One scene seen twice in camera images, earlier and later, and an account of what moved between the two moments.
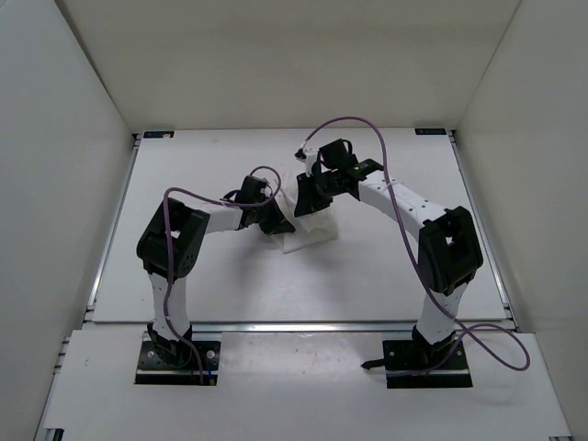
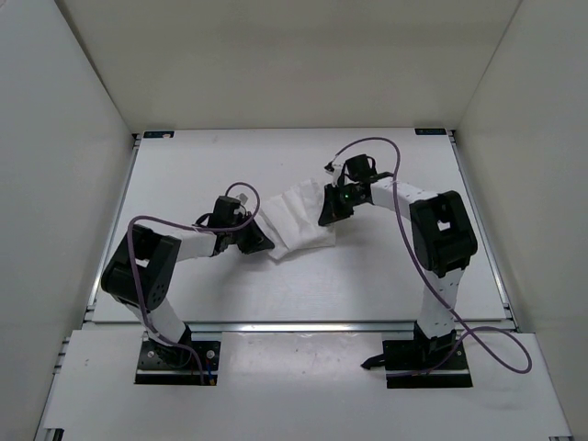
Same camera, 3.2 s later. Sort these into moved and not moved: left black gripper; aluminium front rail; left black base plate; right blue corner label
Moved: left black gripper
Not moved: aluminium front rail; right blue corner label; left black base plate
